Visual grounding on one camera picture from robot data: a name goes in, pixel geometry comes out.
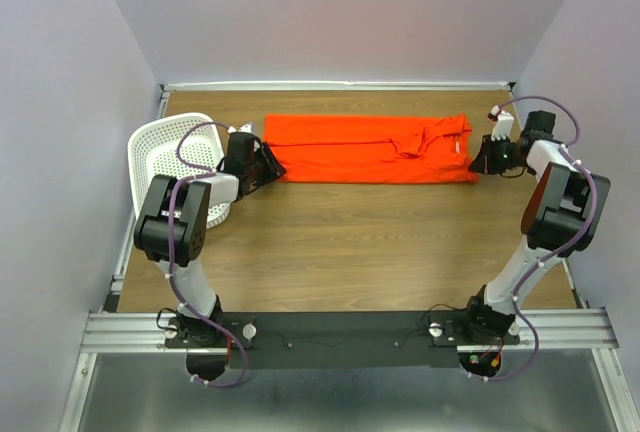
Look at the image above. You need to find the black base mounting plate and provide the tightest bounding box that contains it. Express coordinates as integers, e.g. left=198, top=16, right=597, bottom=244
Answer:
left=159, top=308, right=520, bottom=371

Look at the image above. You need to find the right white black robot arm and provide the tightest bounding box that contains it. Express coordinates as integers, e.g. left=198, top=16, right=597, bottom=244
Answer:
left=459, top=106, right=611, bottom=344

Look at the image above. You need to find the aluminium frame rail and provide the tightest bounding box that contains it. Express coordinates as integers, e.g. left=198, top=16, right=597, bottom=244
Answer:
left=58, top=82, right=171, bottom=432

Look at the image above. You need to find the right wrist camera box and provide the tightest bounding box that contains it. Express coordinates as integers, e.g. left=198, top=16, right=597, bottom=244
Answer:
left=488, top=106, right=514, bottom=142

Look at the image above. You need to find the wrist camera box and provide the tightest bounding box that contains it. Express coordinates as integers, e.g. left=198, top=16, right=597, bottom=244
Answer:
left=226, top=122, right=256, bottom=136
left=488, top=106, right=514, bottom=142

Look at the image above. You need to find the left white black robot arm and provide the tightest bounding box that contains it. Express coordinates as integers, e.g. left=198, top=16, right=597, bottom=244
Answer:
left=134, top=130, right=286, bottom=347

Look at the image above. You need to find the purple cable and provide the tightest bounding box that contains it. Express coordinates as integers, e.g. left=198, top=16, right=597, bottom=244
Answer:
left=167, top=121, right=250, bottom=389
left=469, top=95, right=601, bottom=383

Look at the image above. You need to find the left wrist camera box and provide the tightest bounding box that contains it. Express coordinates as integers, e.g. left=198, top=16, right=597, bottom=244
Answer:
left=226, top=122, right=256, bottom=136

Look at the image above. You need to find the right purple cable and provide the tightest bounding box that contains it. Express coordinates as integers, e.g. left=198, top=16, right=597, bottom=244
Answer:
left=469, top=95, right=601, bottom=383

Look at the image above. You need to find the white perforated plastic basket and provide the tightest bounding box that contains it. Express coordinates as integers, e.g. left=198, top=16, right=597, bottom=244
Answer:
left=127, top=112, right=224, bottom=214

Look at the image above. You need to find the orange t shirt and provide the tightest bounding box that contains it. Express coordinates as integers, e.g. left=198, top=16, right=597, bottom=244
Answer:
left=264, top=114, right=478, bottom=184

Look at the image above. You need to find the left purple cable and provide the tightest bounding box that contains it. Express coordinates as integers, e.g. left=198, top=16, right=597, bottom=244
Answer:
left=167, top=121, right=250, bottom=389

